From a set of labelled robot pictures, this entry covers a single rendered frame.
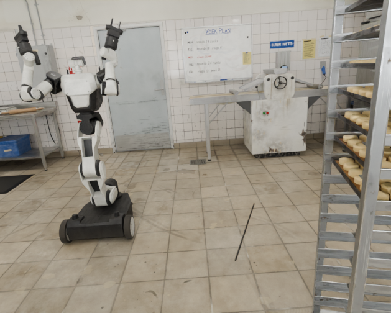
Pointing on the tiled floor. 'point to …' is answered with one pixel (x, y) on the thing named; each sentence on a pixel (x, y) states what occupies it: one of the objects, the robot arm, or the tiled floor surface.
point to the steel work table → (34, 130)
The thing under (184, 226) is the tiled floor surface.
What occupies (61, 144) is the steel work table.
